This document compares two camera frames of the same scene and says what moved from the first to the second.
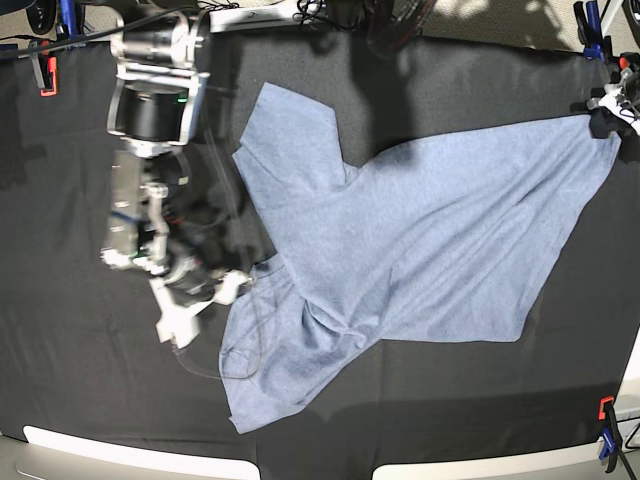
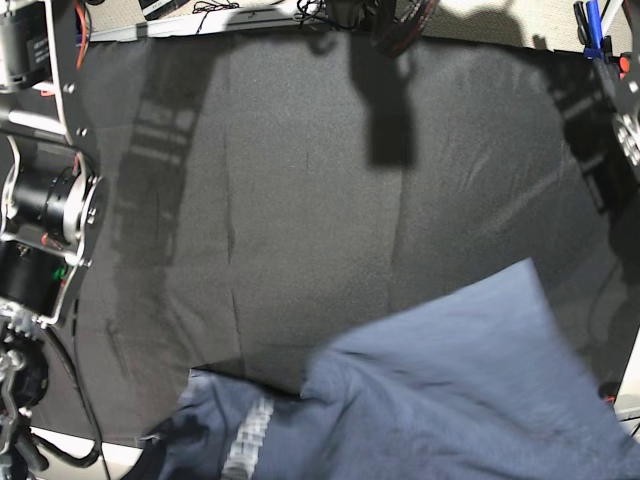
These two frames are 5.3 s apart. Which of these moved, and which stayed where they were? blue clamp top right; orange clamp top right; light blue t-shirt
Moved: light blue t-shirt
Stayed: blue clamp top right; orange clamp top right
